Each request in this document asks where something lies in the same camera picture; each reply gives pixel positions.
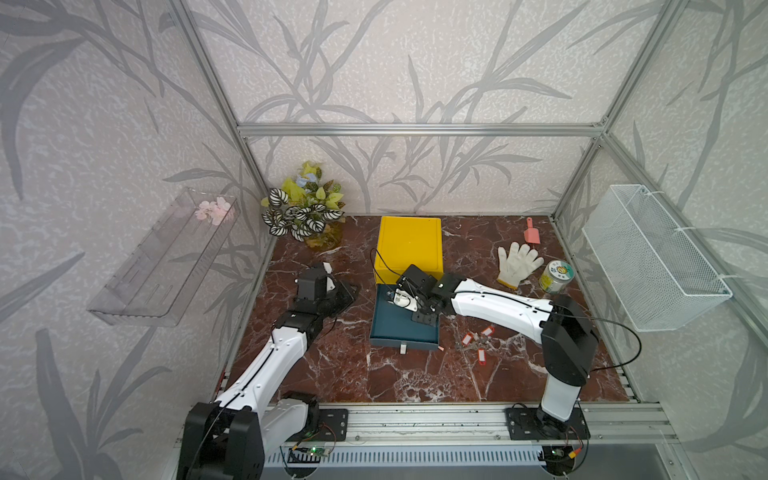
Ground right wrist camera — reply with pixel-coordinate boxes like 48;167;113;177
387;289;419;312

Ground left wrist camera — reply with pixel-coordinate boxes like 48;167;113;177
322;262;336;296

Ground keys with red tags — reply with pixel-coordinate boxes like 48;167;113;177
461;325;495;365

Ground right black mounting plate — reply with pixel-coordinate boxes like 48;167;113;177
504;404;591;442

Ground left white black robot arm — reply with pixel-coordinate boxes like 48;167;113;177
176;263;359;479

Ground white wire mesh basket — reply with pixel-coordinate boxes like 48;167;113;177
582;184;733;332

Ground yellow drawer cabinet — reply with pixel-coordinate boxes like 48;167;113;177
374;216;444;285

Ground pink plastic scoop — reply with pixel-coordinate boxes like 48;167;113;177
524;217;541;245

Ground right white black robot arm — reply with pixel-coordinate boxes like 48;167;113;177
390;265;599;424

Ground artificial plant in vase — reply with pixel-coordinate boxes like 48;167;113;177
262;161;345;252

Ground pink artificial flower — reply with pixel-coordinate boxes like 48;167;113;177
194;196;233;226

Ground clear acrylic wall shelf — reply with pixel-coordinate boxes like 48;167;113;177
87;187;239;328

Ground black mounting plate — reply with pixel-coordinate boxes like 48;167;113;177
287;408;350;443
504;404;591;442

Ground white work glove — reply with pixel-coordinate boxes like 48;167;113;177
497;242;544;289

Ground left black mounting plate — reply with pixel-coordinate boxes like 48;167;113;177
287;408;350;443

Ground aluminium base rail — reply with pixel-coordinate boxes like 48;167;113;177
319;402;680;447

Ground blue drawer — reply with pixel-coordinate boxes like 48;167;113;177
369;285;439;353

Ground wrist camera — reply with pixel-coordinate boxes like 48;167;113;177
322;262;336;296
387;289;419;312

